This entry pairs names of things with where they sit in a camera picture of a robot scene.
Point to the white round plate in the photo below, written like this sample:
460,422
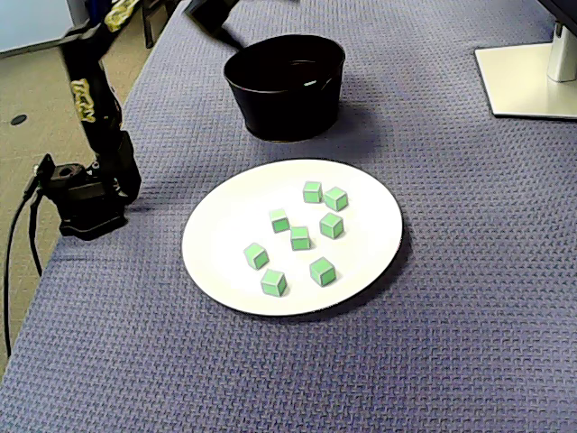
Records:
225,234

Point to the white monitor stand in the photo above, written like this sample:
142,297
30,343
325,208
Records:
518,76

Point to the black floor disc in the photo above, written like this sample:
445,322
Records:
18,120

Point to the blue waffle cloth mat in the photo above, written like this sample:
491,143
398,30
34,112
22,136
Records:
405,361

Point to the black robot arm with stickers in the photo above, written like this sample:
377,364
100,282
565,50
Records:
99,149

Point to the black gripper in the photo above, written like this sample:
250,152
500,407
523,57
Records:
224,35

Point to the green foam cube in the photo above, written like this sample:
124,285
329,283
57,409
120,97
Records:
312,192
256,256
300,238
336,199
332,226
279,221
322,272
273,283

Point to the black bucket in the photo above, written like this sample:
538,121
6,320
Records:
288,113

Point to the black monitor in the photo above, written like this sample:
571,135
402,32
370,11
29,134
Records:
568,6

